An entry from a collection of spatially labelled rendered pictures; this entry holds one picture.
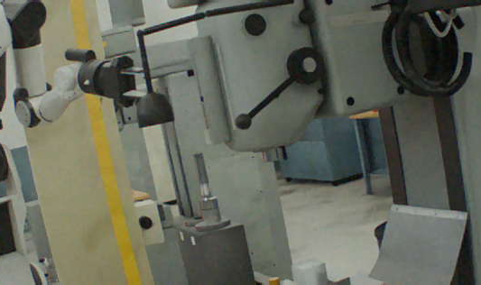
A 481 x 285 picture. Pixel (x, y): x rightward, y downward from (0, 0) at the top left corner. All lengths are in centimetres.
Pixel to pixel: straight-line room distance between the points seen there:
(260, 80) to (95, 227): 188
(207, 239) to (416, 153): 55
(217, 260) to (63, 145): 143
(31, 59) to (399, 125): 101
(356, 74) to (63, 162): 188
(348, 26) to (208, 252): 69
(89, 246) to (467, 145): 199
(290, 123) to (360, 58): 20
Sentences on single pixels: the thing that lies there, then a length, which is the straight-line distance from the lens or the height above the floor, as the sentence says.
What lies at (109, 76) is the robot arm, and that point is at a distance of 174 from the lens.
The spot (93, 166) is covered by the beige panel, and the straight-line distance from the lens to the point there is 316.
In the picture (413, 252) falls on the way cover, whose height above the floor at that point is 98.
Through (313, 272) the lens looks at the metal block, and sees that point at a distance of 148.
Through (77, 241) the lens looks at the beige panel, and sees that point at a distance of 317.
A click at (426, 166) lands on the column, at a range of 171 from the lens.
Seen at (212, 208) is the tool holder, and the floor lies 115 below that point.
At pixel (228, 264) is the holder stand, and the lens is 186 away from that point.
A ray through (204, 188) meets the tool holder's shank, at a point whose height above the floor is 121.
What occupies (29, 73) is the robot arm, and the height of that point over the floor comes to 160.
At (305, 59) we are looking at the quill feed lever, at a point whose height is 147.
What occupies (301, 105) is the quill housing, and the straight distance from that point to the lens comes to 144.
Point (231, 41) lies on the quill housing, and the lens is 141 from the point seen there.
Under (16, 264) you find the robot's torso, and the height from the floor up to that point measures 111.
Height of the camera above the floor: 145
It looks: 5 degrees down
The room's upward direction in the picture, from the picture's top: 11 degrees counter-clockwise
